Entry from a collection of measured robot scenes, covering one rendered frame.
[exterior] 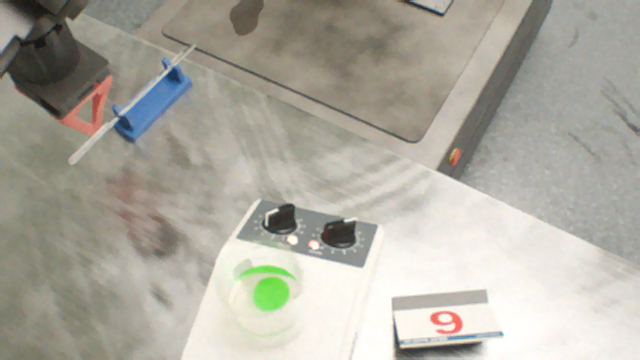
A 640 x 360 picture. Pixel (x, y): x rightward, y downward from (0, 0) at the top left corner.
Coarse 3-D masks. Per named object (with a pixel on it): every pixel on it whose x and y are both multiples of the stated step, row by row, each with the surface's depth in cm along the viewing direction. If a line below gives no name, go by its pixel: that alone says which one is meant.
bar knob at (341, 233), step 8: (328, 224) 61; (336, 224) 61; (344, 224) 61; (352, 224) 62; (328, 232) 61; (336, 232) 61; (344, 232) 62; (352, 232) 62; (328, 240) 61; (336, 240) 61; (344, 240) 61; (352, 240) 62
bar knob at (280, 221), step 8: (280, 208) 63; (288, 208) 63; (272, 216) 62; (280, 216) 62; (288, 216) 63; (264, 224) 63; (272, 224) 62; (280, 224) 63; (288, 224) 63; (296, 224) 63; (272, 232) 62; (280, 232) 62; (288, 232) 62
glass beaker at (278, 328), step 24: (240, 240) 49; (264, 240) 50; (216, 264) 49; (240, 264) 52; (264, 264) 53; (288, 264) 52; (216, 288) 48; (240, 312) 47; (288, 312) 48; (264, 336) 50; (288, 336) 52
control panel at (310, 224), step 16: (256, 208) 65; (272, 208) 66; (304, 208) 66; (256, 224) 63; (304, 224) 64; (320, 224) 64; (368, 224) 65; (304, 240) 62; (320, 240) 62; (368, 240) 62; (320, 256) 60; (336, 256) 60; (352, 256) 60
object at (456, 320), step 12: (420, 312) 62; (432, 312) 62; (444, 312) 62; (456, 312) 62; (468, 312) 61; (480, 312) 61; (408, 324) 60; (420, 324) 60; (432, 324) 60; (444, 324) 60; (456, 324) 60; (468, 324) 60; (480, 324) 59; (492, 324) 59; (408, 336) 59; (420, 336) 58; (432, 336) 58
